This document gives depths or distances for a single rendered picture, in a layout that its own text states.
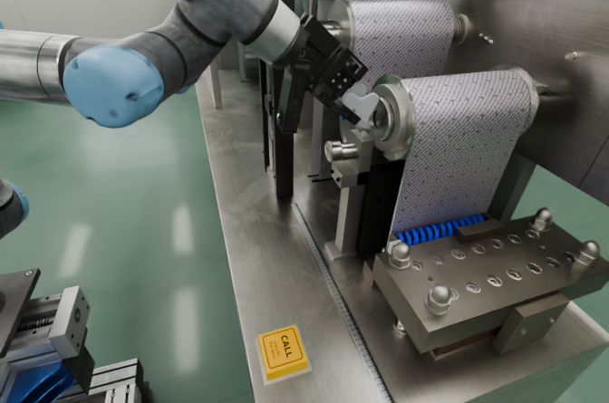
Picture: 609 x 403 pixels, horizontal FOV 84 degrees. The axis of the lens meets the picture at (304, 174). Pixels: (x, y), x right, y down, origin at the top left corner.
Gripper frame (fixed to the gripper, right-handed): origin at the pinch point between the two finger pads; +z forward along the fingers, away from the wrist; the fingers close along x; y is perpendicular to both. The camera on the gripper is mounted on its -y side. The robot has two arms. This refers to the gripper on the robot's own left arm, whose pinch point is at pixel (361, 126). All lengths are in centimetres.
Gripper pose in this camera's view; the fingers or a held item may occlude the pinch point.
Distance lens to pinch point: 60.5
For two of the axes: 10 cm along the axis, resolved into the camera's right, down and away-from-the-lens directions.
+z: 7.1, 4.2, 5.7
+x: -3.1, -5.4, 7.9
